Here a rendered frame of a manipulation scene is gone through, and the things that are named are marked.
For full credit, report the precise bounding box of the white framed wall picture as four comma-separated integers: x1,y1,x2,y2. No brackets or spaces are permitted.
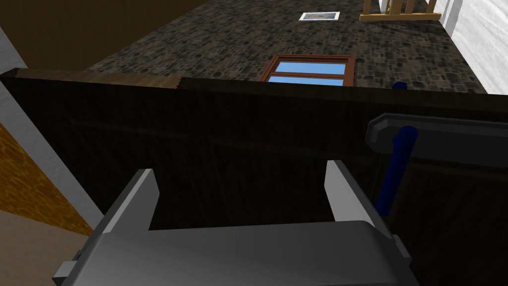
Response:
299,11,341,22

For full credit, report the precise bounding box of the light wooden furniture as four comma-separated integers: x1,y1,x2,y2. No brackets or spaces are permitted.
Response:
359,0,442,22

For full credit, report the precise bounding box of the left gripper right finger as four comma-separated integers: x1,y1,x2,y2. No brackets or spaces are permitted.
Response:
324,159,393,239

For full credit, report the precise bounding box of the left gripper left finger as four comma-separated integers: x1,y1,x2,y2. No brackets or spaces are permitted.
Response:
93,168,160,235

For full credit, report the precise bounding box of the brown framed window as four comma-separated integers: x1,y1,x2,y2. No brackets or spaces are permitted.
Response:
259,54,356,87

